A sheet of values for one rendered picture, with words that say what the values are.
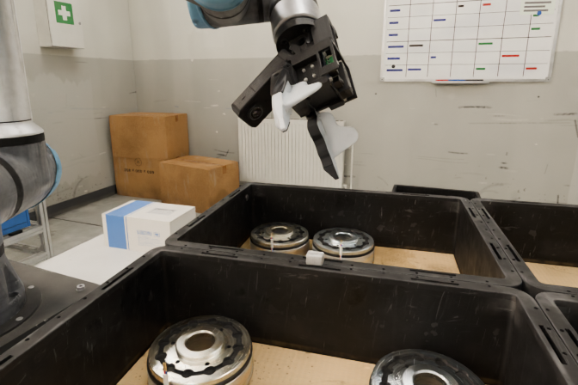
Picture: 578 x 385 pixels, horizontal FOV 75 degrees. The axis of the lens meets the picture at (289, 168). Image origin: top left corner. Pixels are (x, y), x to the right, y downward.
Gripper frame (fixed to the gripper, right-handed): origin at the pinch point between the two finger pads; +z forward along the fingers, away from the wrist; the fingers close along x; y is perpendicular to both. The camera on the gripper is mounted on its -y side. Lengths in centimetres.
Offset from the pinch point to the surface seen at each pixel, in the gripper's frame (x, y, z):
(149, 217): 26, -54, -17
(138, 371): -6.0, -20.4, 19.7
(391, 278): 1.6, 5.8, 15.1
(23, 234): 73, -200, -66
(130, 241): 27, -62, -13
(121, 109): 167, -252, -235
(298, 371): 1.8, -6.1, 22.0
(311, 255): -0.7, -1.4, 11.4
